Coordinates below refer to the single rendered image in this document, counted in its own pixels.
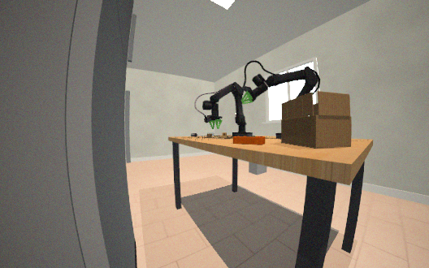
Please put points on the orange digital multimeter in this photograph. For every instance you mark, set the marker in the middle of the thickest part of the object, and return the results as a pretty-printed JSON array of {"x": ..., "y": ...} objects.
[{"x": 249, "y": 140}]

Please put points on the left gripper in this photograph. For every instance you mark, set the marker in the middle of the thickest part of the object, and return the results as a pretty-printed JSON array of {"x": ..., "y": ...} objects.
[{"x": 256, "y": 92}]

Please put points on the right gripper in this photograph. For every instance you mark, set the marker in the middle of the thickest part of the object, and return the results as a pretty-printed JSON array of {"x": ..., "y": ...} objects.
[{"x": 215, "y": 118}]

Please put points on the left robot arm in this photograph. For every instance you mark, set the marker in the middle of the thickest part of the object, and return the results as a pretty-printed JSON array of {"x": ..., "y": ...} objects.
[{"x": 305, "y": 74}]

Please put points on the brown cardboard box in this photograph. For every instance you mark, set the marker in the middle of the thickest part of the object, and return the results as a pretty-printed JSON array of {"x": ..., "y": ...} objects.
[{"x": 311, "y": 125}]

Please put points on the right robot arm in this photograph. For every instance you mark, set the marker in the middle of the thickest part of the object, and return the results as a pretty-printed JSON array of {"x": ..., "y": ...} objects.
[{"x": 237, "y": 94}]

